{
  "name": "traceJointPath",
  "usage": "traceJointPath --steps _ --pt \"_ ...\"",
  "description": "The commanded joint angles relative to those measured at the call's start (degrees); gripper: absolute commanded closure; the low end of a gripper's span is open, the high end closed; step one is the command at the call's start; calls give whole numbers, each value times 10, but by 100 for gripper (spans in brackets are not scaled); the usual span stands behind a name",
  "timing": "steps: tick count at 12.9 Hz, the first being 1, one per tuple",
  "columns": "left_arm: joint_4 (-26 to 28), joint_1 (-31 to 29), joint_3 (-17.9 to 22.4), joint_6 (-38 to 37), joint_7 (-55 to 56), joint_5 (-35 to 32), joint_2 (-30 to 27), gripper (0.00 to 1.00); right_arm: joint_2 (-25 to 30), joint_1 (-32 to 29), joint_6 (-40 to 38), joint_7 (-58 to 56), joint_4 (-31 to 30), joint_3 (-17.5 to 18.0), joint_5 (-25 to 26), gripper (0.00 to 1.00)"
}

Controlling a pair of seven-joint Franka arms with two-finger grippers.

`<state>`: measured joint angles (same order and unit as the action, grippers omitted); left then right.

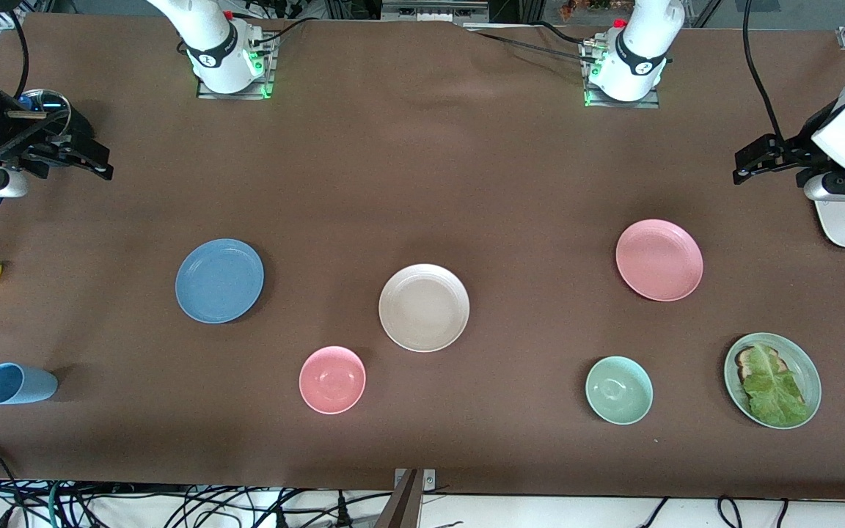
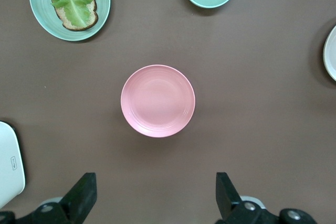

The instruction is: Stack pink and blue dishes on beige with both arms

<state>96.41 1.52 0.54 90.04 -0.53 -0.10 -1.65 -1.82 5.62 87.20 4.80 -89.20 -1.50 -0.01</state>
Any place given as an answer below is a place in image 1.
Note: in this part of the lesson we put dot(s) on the green plate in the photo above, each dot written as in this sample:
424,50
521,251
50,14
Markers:
807,367

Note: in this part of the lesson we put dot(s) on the beige plate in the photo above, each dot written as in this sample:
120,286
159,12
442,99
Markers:
424,308

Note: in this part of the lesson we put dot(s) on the blue cup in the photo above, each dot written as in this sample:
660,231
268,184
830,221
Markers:
23,384

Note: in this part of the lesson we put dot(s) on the green bowl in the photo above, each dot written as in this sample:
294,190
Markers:
619,390

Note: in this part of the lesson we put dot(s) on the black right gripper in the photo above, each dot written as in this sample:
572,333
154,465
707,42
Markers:
35,142

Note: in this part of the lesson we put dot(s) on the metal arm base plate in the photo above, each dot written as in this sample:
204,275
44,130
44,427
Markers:
650,101
265,70

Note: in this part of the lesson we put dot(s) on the blue plate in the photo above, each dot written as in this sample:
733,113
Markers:
219,281

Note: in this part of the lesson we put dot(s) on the pink plate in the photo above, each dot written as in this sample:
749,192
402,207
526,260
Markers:
659,260

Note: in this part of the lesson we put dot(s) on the brown table cloth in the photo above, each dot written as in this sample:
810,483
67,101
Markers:
422,183

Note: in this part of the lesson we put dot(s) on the pink bowl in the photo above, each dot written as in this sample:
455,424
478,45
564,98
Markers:
332,380

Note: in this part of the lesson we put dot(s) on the grey metal frame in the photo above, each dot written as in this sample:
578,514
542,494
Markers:
433,10

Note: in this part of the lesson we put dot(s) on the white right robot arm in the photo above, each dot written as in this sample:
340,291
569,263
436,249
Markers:
206,29

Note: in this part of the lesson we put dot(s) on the green lettuce leaf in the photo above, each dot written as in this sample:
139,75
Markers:
774,392

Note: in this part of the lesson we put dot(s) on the metal table bracket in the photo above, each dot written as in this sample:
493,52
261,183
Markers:
428,480

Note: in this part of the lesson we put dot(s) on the toast slice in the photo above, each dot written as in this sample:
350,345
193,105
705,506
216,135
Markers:
744,361

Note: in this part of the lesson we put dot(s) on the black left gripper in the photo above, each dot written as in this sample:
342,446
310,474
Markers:
806,144

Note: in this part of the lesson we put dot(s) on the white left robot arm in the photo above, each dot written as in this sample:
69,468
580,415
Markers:
642,44

